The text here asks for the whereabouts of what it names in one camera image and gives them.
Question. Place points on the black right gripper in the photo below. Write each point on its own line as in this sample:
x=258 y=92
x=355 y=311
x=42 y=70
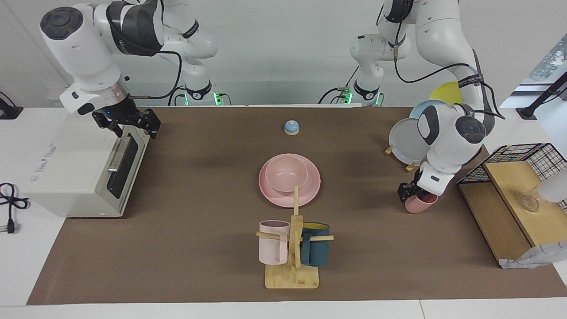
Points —
x=124 y=116

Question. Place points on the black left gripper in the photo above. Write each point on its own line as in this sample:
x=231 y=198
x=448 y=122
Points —
x=411 y=188

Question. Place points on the pink tumbler cup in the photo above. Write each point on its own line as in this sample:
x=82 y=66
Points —
x=421 y=204

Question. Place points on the pink bowl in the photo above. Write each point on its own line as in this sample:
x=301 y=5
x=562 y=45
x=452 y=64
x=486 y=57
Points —
x=285 y=173

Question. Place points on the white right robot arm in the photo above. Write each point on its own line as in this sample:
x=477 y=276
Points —
x=88 y=53

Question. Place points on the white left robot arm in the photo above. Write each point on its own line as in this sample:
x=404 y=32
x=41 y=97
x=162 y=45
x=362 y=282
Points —
x=447 y=133

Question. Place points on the wooden plate rack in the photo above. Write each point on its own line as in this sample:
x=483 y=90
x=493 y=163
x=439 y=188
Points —
x=411 y=167

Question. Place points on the grey plate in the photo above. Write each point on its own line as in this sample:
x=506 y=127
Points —
x=407 y=141

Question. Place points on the beige toaster oven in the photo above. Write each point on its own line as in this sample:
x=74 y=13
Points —
x=66 y=168

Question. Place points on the wooden shelf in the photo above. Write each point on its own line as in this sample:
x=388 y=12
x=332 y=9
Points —
x=491 y=212

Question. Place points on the light blue plate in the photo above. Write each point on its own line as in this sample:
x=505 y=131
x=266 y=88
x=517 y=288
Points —
x=425 y=108

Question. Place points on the dark teal mug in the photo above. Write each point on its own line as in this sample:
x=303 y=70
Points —
x=316 y=248

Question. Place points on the yellow plate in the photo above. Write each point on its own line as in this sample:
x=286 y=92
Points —
x=445 y=93

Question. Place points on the clear glass cup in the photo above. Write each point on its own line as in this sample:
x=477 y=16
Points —
x=530 y=202

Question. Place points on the black table clamp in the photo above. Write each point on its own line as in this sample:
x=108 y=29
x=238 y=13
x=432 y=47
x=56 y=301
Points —
x=9 y=110

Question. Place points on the brown table mat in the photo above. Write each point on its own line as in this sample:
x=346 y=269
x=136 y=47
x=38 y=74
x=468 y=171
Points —
x=199 y=248

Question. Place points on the pink speckled plate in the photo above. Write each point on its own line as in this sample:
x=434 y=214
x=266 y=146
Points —
x=270 y=195

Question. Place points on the wooden mug tree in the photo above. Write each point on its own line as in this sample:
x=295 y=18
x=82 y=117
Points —
x=292 y=277

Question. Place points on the pale pink mug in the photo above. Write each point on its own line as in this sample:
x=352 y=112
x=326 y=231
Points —
x=271 y=246

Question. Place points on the black angled stand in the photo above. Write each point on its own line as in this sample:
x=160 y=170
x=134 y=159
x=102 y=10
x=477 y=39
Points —
x=542 y=95

